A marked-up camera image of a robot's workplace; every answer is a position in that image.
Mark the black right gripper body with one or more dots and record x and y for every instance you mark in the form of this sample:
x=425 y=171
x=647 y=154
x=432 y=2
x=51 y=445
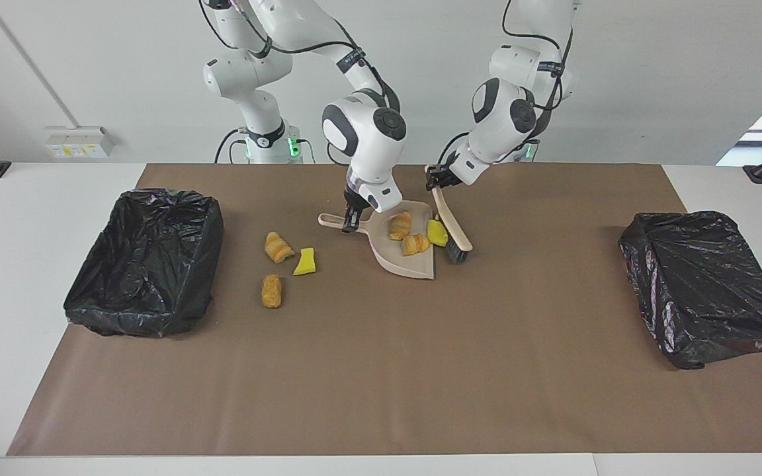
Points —
x=356 y=200

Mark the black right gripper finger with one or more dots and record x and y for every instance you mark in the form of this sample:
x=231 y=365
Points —
x=346 y=221
x=355 y=219

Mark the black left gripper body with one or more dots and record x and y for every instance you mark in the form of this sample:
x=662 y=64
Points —
x=454 y=176

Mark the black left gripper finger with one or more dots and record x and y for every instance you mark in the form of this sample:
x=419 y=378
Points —
x=439 y=184
x=435 y=170

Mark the beige brush with black bristles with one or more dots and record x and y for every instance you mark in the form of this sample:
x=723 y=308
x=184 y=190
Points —
x=450 y=221

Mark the pale bread chunk toy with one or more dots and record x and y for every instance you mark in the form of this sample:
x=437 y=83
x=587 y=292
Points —
x=399 y=226

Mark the notched yellow green sponge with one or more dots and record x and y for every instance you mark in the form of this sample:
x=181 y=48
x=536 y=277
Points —
x=437 y=234

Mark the pink plastic dustpan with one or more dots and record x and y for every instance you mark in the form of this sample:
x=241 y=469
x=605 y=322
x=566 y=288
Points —
x=394 y=261

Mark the striped bread slice toy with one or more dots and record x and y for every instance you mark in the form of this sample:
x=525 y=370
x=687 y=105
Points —
x=415 y=245

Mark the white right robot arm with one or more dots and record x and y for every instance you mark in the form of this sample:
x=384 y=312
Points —
x=368 y=145

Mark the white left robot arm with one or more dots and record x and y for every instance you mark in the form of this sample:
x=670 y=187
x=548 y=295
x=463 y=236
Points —
x=500 y=125

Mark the bin with black trash bag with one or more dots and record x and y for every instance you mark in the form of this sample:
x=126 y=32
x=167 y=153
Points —
x=143 y=264
x=705 y=284

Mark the small yellow sponge piece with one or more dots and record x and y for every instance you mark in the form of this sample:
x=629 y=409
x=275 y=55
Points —
x=305 y=263

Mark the striped croissant toy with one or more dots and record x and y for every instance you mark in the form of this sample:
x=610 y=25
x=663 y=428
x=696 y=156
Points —
x=278 y=248

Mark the brown fried nugget toy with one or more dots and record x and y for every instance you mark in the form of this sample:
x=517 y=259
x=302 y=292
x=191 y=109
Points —
x=271 y=291

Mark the brown paper table mat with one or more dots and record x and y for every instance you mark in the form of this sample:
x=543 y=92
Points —
x=381 y=410

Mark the white wall power strip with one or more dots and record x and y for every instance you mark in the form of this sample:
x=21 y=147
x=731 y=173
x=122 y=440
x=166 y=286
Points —
x=77 y=142

